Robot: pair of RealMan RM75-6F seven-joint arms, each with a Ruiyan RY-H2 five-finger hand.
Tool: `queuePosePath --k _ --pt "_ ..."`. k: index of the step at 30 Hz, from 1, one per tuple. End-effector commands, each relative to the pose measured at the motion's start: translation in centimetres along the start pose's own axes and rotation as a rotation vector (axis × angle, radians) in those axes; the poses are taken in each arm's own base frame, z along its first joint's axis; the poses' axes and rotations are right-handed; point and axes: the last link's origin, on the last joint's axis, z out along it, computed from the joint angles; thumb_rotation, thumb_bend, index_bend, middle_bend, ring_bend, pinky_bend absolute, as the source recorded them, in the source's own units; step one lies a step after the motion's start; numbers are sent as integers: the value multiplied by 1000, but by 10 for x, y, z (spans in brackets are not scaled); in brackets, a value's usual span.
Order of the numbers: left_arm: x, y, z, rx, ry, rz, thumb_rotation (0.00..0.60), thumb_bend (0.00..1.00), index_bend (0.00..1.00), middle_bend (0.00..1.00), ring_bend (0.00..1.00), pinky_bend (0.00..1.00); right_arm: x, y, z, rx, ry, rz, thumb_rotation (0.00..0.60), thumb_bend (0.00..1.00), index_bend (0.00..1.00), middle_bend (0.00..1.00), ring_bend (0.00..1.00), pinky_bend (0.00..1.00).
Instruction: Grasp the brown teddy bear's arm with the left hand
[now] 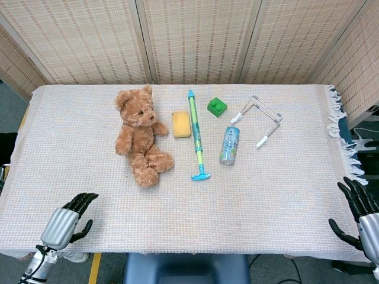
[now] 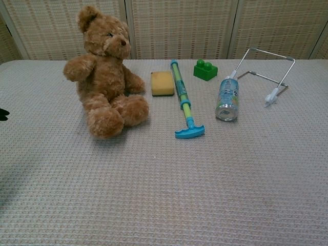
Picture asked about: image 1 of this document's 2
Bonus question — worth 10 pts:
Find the blue green toy water pump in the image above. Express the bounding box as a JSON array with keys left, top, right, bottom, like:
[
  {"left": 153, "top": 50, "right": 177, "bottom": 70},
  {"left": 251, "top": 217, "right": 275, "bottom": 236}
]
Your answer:
[{"left": 187, "top": 89, "right": 213, "bottom": 182}]

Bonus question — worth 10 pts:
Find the woven folding screen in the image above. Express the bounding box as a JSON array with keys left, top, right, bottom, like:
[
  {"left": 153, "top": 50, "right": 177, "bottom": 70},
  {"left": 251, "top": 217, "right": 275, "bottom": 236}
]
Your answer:
[{"left": 0, "top": 0, "right": 379, "bottom": 119}]

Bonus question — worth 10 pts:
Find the brown teddy bear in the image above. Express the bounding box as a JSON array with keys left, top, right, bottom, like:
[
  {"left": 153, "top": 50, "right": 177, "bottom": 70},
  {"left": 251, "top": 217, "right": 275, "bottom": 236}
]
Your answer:
[{"left": 114, "top": 84, "right": 175, "bottom": 188}]

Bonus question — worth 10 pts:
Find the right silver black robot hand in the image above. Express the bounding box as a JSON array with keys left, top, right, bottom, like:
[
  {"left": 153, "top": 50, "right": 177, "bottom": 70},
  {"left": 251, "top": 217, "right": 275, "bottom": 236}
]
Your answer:
[{"left": 328, "top": 176, "right": 379, "bottom": 263}]

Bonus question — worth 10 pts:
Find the yellow sponge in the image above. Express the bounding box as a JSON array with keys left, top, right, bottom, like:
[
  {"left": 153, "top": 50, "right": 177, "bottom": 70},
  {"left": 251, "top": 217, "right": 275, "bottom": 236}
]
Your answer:
[{"left": 172, "top": 111, "right": 192, "bottom": 139}]

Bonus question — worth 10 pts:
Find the green toy building block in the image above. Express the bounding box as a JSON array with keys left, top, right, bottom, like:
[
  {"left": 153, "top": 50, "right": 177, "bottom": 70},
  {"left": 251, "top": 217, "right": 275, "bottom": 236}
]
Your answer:
[{"left": 207, "top": 97, "right": 229, "bottom": 118}]

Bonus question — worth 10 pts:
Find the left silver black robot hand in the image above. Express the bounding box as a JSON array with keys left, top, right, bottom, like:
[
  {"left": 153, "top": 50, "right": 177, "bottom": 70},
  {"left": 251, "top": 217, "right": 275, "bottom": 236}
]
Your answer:
[{"left": 40, "top": 192, "right": 99, "bottom": 250}]

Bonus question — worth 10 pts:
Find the white woven tablecloth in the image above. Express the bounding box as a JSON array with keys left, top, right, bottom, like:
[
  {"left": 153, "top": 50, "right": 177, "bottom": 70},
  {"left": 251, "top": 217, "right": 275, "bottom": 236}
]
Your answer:
[{"left": 0, "top": 84, "right": 371, "bottom": 263}]

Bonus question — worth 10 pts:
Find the plastic drink bottle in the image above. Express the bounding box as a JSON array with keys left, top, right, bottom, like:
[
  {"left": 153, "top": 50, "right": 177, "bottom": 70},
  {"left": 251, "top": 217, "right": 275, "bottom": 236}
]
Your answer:
[{"left": 219, "top": 126, "right": 240, "bottom": 166}]

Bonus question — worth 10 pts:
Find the bent metal wire rack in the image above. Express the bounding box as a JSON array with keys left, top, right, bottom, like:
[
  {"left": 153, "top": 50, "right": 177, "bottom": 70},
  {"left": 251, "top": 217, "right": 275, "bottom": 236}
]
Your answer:
[{"left": 230, "top": 95, "right": 284, "bottom": 149}]

